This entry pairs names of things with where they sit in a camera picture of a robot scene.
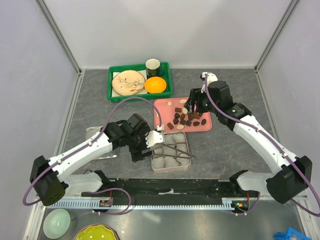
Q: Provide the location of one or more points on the blue plastic object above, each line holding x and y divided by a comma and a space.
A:
290, 234

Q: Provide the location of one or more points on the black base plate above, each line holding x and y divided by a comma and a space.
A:
171, 192

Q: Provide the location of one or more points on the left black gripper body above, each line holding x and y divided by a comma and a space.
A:
138, 143

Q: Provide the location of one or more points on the pale green bowl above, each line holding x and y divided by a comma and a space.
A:
56, 223

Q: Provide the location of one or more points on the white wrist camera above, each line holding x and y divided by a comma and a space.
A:
154, 137
209, 77

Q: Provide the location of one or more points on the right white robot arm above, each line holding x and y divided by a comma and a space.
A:
289, 172

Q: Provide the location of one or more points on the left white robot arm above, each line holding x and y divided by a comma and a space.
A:
48, 177

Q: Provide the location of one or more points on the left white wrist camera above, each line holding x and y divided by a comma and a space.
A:
154, 137

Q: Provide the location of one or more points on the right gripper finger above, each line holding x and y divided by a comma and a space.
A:
198, 106
189, 105

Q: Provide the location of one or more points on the dark green mug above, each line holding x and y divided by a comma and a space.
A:
154, 68

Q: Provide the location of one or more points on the orange bowl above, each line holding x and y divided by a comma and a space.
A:
155, 85

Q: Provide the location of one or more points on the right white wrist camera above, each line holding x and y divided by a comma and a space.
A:
209, 77

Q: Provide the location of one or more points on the metal serving tongs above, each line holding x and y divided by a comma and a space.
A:
172, 150

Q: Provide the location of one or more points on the beige floral plate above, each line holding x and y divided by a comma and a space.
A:
128, 83

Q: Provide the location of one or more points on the light blue cable duct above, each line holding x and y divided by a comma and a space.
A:
96, 204

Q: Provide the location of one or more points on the pink chocolate tin box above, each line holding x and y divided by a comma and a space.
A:
163, 164

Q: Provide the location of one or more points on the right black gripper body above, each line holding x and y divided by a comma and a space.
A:
204, 105

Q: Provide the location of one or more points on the silver tin lid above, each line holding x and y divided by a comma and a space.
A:
91, 133

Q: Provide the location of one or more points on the pink plastic tray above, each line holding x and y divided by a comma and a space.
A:
171, 109

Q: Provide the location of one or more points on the green plastic crate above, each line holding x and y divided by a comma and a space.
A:
113, 70

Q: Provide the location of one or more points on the yellow bowl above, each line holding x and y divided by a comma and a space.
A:
96, 232

